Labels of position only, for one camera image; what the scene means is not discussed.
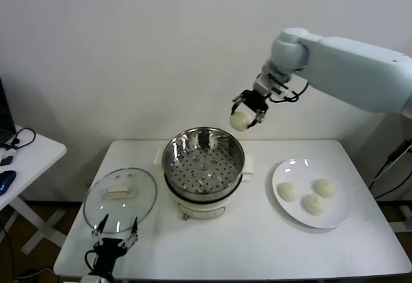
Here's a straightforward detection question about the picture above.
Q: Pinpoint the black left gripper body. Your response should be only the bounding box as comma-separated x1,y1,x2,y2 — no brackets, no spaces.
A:
92,237,126,277

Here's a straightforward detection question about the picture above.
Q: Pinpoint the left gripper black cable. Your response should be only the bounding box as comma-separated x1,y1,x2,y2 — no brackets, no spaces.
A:
84,249,99,270

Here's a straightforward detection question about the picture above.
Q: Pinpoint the white oval plate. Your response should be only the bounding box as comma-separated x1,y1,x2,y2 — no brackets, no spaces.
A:
271,158,352,230

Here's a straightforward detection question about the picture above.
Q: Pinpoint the round glass pot lid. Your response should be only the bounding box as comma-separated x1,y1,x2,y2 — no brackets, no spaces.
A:
82,167,158,235

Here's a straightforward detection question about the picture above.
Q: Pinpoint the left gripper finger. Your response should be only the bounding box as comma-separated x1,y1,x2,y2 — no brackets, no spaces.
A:
121,217,139,249
91,214,109,245

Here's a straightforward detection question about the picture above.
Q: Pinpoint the black power adapter cable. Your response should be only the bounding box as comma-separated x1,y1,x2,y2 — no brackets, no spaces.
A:
368,138,412,200

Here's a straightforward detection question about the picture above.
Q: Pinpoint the black floor cable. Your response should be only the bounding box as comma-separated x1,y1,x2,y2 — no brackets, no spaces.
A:
0,221,15,280

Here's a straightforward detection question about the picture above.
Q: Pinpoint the white steamed baozi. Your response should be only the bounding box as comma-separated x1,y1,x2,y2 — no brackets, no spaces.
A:
314,178,336,198
229,111,254,132
301,194,325,215
277,181,299,203

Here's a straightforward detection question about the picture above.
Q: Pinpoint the white side table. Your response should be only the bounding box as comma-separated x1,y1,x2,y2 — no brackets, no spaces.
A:
0,125,68,255

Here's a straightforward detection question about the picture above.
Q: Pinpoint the blue computer mouse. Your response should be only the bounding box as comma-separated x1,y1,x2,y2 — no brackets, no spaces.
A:
0,170,17,196

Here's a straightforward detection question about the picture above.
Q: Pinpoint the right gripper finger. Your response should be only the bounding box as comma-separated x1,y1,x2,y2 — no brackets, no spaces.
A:
247,107,267,129
230,93,247,116

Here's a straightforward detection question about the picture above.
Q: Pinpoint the stainless steel steamer basket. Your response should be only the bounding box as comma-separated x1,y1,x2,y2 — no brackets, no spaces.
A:
153,127,255,200

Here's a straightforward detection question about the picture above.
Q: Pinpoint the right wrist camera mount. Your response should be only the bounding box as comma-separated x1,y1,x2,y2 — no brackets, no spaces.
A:
254,66,299,104

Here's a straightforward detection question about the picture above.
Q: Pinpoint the white metal frame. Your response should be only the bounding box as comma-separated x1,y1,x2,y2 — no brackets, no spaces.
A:
390,199,412,234

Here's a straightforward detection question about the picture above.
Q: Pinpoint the dark laptop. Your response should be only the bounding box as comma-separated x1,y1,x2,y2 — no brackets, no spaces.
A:
0,77,17,145

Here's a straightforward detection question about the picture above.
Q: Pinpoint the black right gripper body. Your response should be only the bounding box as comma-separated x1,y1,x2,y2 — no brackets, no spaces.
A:
239,89,270,114

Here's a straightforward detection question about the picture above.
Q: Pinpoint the black looped earphone cable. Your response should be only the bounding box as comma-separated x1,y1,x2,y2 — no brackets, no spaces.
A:
5,127,37,151

